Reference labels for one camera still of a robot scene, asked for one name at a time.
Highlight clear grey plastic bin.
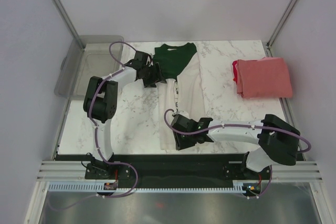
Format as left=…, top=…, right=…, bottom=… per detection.
left=54, top=35, right=124, bottom=99

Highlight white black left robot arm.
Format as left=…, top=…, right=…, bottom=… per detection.
left=83, top=51, right=166, bottom=178

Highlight right aluminium frame post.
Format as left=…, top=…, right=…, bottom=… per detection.
left=264, top=0, right=299, bottom=50

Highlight aluminium frame post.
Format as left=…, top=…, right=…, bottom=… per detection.
left=264, top=0, right=299, bottom=50
left=52, top=0, right=85, bottom=49

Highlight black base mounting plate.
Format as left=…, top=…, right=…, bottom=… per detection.
left=85, top=154, right=270, bottom=188

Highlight cream green raglan t-shirt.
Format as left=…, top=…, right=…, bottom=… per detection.
left=153, top=42, right=205, bottom=152

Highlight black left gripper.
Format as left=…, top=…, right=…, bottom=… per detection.
left=142, top=63, right=167, bottom=88

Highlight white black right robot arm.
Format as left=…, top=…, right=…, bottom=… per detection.
left=170, top=114, right=300, bottom=179

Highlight folded pink t-shirt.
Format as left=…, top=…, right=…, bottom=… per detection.
left=236, top=57, right=293, bottom=99

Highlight left aluminium frame post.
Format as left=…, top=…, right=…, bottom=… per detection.
left=52, top=0, right=85, bottom=49

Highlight white slotted cable duct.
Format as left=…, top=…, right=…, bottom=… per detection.
left=48, top=182, right=261, bottom=193

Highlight folded red t-shirt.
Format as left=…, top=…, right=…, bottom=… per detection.
left=232, top=60, right=240, bottom=84

